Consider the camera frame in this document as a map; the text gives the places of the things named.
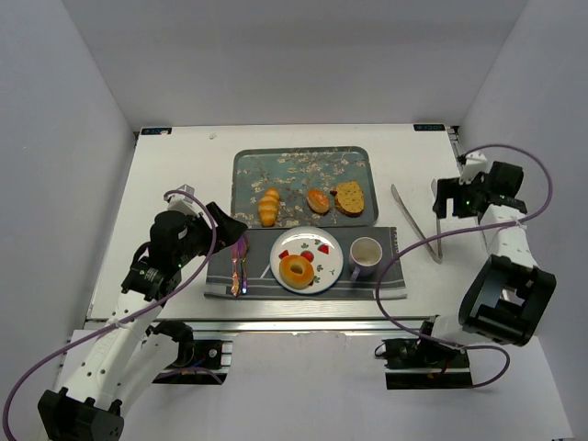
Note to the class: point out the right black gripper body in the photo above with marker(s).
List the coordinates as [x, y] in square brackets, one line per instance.
[446, 196]

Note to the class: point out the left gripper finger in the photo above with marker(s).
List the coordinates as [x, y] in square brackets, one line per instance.
[225, 241]
[226, 226]

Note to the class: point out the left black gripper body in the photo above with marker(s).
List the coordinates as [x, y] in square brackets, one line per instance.
[213, 227]

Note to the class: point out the steel serving tongs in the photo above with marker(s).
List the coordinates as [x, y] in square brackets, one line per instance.
[435, 251]

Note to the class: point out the golden ring doughnut bread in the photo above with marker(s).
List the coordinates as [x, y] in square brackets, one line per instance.
[296, 271]

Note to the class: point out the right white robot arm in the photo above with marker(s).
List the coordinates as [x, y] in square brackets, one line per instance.
[508, 297]

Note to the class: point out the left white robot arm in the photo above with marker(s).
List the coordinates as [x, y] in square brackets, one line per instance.
[134, 348]

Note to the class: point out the striped orange bread roll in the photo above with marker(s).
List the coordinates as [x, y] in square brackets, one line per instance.
[268, 207]

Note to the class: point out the brown bread slice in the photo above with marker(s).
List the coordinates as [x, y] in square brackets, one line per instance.
[349, 198]

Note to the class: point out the iridescent knife inner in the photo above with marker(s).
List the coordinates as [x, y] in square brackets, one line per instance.
[242, 266]

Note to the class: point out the iridescent knife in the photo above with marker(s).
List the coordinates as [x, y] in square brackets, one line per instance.
[236, 288]
[242, 266]

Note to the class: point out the iridescent fork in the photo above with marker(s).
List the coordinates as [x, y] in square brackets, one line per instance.
[246, 257]

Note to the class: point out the grey cloth placemat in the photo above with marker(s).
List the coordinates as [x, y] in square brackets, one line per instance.
[261, 284]

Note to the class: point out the iridescent knife outer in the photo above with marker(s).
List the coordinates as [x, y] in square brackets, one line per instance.
[236, 288]

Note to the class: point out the right blue corner label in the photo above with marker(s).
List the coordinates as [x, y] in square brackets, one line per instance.
[428, 127]

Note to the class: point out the blue corner label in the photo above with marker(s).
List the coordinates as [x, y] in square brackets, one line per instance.
[428, 127]
[156, 131]

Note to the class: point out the blue floral serving tray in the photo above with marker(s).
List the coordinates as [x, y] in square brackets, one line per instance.
[293, 172]

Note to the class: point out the round sesame bun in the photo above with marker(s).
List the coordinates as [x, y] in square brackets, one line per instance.
[318, 201]

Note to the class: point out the white watermelon pattern plate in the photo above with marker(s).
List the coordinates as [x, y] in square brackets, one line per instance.
[319, 247]

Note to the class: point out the purple mug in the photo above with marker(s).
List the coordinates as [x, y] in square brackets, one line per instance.
[365, 254]

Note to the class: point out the left blue corner label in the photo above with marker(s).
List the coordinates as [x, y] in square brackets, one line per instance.
[156, 131]

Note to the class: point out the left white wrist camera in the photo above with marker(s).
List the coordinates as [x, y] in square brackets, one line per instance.
[180, 202]

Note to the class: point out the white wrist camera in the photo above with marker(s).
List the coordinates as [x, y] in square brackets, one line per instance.
[180, 202]
[471, 165]

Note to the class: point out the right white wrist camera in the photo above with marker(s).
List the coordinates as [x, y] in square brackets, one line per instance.
[471, 165]

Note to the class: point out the aluminium table edge rail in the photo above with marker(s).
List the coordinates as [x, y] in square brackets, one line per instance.
[373, 325]

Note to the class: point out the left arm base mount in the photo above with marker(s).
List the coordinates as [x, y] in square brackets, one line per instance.
[199, 361]

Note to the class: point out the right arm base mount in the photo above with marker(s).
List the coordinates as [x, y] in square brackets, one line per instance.
[416, 364]

